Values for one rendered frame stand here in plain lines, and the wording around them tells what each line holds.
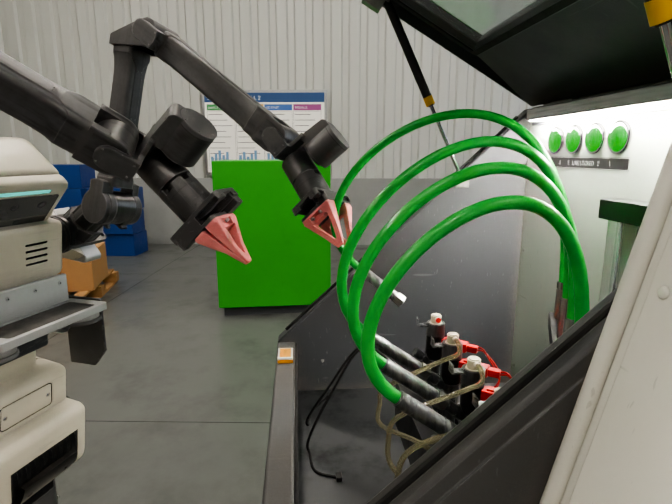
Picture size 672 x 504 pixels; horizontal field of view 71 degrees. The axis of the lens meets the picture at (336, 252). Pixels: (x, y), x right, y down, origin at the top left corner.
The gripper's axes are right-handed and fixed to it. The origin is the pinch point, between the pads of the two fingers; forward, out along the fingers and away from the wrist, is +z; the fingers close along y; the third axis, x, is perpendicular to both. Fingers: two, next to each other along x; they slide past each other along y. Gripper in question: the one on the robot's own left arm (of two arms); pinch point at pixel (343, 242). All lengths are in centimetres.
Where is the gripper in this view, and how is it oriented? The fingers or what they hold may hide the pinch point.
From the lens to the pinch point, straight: 82.9
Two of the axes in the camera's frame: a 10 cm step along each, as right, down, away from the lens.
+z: 4.6, 8.0, -3.8
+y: 5.9, 0.4, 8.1
